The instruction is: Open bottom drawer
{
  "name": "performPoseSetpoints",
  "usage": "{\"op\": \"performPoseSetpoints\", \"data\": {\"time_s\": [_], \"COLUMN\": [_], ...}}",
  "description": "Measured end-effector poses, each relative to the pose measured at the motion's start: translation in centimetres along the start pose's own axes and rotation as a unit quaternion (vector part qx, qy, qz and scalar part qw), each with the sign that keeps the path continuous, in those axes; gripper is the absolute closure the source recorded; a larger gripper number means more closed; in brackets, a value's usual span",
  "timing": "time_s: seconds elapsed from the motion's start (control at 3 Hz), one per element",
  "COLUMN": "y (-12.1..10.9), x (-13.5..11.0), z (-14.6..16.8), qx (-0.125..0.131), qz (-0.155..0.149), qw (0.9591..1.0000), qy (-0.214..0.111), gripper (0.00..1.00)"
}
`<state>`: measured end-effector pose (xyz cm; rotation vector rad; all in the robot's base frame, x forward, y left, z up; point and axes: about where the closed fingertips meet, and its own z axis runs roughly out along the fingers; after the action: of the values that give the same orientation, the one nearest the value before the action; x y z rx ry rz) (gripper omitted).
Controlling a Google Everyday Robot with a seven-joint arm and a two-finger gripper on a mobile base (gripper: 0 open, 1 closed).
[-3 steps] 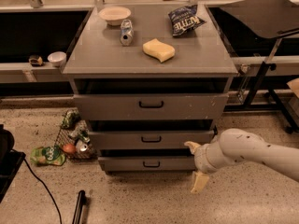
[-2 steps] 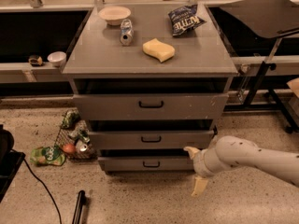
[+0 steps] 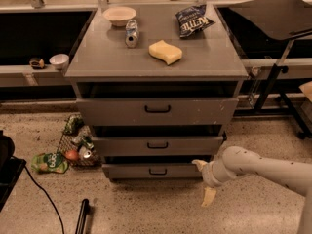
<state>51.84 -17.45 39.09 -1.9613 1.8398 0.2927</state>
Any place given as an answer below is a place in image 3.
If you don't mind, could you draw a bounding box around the grey middle drawer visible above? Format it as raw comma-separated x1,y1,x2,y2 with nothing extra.
93,125,223,156

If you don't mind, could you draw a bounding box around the black stand table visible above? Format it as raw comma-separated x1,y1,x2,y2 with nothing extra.
216,0,312,139

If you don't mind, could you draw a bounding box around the green bottle in basket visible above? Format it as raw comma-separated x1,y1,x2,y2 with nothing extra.
71,135,94,150

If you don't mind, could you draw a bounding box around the yellow sponge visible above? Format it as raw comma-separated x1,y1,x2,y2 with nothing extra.
148,40,182,65

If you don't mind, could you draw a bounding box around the green bag on floor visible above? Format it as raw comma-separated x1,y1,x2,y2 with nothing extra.
63,115,84,135

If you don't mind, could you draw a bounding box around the small white cup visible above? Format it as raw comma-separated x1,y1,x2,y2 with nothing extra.
49,54,69,70

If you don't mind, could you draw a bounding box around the tape measure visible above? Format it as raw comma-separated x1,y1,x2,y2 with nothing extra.
29,58,45,69

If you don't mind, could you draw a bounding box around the red apple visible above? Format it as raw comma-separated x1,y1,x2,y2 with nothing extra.
65,150,79,161

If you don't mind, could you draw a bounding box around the black pole on floor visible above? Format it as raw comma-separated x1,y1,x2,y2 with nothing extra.
75,199,90,234

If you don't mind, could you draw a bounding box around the grey drawer cabinet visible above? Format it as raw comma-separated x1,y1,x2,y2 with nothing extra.
64,2,250,182

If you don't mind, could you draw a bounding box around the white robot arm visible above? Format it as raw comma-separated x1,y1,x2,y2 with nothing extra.
192,146,312,234

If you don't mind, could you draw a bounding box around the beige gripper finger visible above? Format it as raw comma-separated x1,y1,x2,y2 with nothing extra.
192,159,208,172
201,187,216,207

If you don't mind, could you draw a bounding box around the green snack pouch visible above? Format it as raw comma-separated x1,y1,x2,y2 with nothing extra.
31,152,68,174

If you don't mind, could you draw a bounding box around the beige bowl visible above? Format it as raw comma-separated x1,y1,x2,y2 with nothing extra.
102,6,137,26

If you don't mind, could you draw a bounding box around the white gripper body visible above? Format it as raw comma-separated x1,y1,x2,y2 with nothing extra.
202,160,235,188

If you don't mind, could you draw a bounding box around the grey drawer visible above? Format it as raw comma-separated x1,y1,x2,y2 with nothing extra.
77,82,238,126
102,155,212,179
93,125,223,156

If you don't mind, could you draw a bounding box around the crushed silver can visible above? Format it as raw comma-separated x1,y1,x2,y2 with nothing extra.
125,19,139,48

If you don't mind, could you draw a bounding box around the black cable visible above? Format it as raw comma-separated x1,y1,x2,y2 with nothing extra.
24,165,66,234

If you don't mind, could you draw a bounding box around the grey top drawer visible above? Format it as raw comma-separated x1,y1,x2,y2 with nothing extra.
77,82,238,126

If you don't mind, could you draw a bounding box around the wire basket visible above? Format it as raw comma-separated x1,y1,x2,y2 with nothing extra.
58,126,100,168

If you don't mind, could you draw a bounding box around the black equipment at left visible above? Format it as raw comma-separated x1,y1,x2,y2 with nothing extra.
0,131,26,212

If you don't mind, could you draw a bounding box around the blue chips bag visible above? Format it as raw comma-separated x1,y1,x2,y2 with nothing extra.
175,4,215,38

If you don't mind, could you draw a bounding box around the grey bottom drawer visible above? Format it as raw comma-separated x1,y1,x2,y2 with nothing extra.
102,155,212,179

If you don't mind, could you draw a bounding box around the silver can in basket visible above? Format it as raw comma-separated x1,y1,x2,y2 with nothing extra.
79,146,94,161

